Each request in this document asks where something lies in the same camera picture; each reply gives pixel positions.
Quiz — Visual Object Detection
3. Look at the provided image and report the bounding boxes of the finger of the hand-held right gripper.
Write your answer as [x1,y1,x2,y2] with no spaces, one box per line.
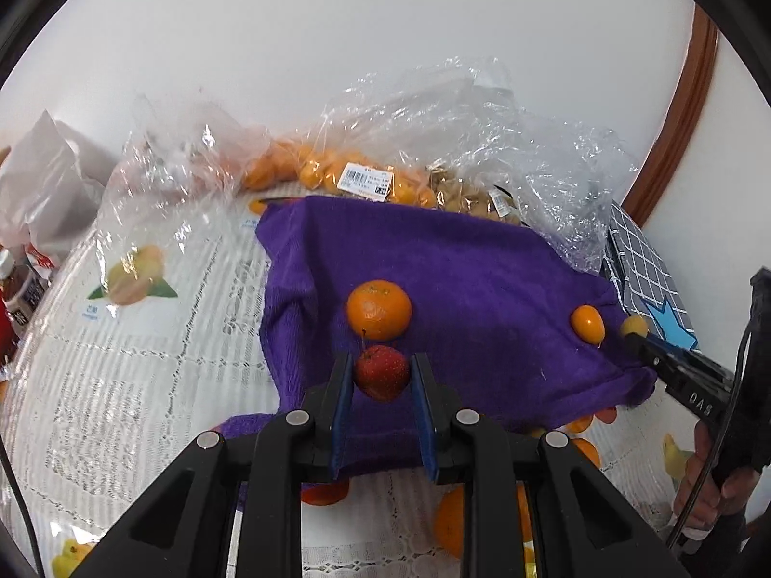
[623,333,732,387]

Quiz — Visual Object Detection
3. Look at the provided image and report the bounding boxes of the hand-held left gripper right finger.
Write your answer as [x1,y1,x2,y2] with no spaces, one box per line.
[408,352,691,578]

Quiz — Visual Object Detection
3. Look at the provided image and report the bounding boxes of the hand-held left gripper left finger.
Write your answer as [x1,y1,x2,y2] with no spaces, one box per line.
[99,352,356,578]

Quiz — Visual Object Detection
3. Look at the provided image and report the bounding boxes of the small red hawthorn fruit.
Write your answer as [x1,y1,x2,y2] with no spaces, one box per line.
[353,330,411,402]

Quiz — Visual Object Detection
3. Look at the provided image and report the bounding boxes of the purple towel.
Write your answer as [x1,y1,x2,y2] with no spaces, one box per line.
[217,196,659,510]

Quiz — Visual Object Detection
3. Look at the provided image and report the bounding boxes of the person's right forearm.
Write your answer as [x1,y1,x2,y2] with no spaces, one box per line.
[675,509,749,562]

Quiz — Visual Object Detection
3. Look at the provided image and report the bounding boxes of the person's right hand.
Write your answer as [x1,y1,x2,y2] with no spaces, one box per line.
[673,423,762,529]

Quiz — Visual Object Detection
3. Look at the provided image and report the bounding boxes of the oval orange kumquat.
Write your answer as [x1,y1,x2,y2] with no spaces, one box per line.
[571,304,606,345]

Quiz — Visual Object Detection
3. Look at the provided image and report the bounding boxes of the grey checked bag blue star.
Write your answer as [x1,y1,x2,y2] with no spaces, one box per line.
[602,200,701,353]

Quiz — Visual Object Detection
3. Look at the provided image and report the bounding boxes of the large orange mandarin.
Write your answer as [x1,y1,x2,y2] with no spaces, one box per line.
[346,280,413,342]

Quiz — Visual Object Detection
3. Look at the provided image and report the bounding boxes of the fruit-print tablecloth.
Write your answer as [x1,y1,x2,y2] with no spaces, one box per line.
[0,193,724,578]

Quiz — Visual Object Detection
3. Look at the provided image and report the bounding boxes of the clear bag of longans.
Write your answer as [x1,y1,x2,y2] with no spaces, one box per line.
[425,102,642,278]

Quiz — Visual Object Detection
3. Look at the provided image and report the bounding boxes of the clear bag of kumquats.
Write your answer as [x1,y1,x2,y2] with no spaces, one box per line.
[241,57,525,209]

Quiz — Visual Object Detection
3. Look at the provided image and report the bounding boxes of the clear plastic bag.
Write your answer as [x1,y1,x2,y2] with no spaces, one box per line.
[99,93,278,320]

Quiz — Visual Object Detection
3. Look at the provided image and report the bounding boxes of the dark-label drink bottle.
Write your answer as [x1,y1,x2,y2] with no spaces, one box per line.
[3,262,54,339]

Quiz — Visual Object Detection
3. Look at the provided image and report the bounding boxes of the white plastic bag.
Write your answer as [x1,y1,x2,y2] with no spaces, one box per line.
[0,109,121,254]

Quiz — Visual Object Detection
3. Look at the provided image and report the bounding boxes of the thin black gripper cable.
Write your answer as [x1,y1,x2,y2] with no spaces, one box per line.
[665,320,757,549]

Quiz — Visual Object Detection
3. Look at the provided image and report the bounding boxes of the brown wooden door frame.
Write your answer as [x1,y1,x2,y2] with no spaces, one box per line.
[620,3,720,230]

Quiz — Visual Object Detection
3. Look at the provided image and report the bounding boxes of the thick black cable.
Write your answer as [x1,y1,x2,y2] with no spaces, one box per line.
[0,433,46,578]

